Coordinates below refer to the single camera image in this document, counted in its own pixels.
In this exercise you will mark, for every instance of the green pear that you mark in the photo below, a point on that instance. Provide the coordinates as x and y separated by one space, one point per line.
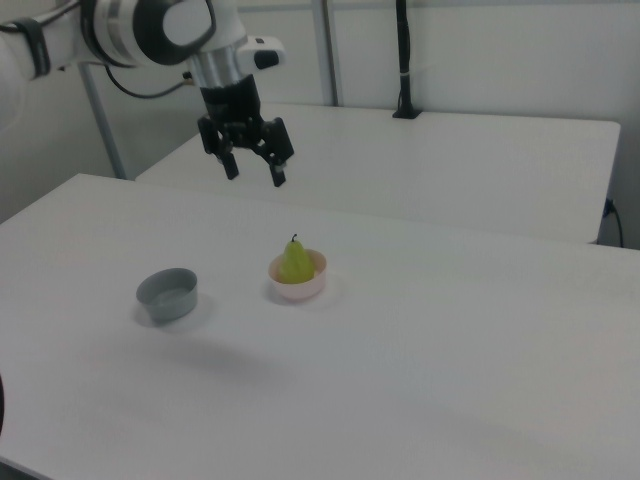
295 265

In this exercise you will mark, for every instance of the slim grey partition post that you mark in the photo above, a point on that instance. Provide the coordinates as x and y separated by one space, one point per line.
102 125

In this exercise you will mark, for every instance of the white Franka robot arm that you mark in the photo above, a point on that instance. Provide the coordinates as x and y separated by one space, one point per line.
150 30

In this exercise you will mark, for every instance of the pink plastic bowl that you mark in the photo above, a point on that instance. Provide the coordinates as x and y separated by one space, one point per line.
300 292

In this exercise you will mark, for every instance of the black camera pole with base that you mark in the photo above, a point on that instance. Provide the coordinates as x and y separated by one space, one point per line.
404 60

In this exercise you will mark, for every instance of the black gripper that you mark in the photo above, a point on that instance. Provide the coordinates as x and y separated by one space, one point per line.
232 105

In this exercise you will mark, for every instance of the grey metal partition post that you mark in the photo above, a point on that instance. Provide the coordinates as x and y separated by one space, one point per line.
330 50

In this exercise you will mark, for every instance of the grey plastic bowl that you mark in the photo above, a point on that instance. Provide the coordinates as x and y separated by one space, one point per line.
172 307

